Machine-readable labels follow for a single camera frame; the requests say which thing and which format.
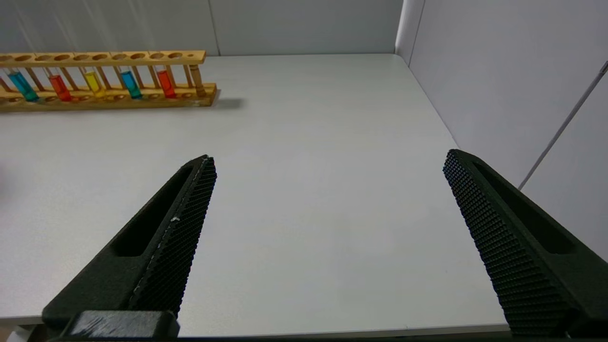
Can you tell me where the yellow pigment glass test tube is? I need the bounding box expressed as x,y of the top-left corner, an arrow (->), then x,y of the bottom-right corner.
43,0 -> 104,98

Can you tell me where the blue pigment glass test tube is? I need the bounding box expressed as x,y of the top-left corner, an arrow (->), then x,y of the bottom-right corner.
78,0 -> 143,100
0,28 -> 41,103

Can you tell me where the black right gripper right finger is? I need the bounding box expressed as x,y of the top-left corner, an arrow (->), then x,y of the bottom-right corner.
443,149 -> 608,342

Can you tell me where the red pigment glass test tube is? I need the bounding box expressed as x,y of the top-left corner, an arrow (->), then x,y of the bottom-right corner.
114,0 -> 177,99
5,0 -> 73,102

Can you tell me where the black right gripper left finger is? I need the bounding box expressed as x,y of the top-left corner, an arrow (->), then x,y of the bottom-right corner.
42,155 -> 218,328

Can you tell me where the wooden test tube rack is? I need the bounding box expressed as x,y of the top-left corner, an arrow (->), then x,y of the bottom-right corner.
0,50 -> 220,113

